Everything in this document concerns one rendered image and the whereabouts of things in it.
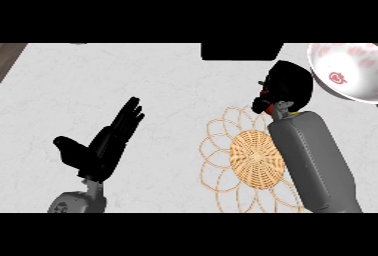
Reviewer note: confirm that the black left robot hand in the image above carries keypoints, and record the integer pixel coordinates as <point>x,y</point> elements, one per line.
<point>113,143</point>

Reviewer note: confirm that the woven wicker flower placemat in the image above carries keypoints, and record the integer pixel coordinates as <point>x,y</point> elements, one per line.
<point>253,160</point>

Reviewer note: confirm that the white bowl with red pattern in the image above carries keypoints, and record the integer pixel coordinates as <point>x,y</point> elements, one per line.
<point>347,71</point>

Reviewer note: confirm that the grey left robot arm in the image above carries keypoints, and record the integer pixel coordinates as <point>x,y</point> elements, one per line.
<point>82,199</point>

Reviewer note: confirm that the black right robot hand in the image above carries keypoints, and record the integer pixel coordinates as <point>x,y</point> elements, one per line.
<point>290,83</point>

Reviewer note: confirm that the brown wooden strip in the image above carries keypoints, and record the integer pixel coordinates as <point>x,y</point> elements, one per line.
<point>9,58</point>

